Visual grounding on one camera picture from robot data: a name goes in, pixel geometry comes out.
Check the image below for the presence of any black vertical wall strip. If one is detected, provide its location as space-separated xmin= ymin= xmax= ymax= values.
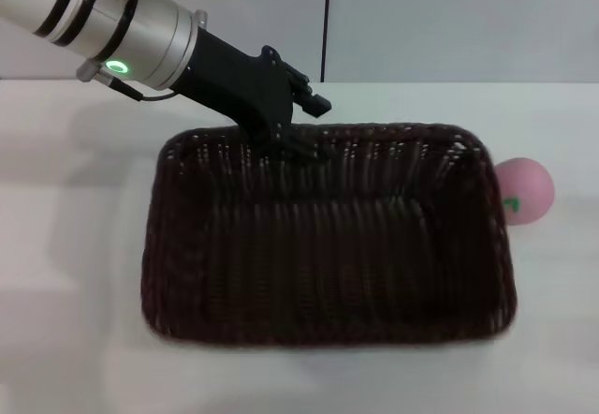
xmin=320 ymin=0 xmax=334 ymax=83

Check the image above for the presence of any pink ball with green mark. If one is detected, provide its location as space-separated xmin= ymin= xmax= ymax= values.
xmin=493 ymin=155 xmax=557 ymax=227

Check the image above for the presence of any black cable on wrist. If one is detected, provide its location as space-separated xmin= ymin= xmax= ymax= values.
xmin=98 ymin=72 xmax=178 ymax=103

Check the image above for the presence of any dark woven rectangular basket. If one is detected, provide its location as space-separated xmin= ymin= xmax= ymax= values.
xmin=139 ymin=121 xmax=519 ymax=350

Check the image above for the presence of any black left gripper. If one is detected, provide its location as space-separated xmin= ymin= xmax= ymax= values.
xmin=167 ymin=25 xmax=325 ymax=166

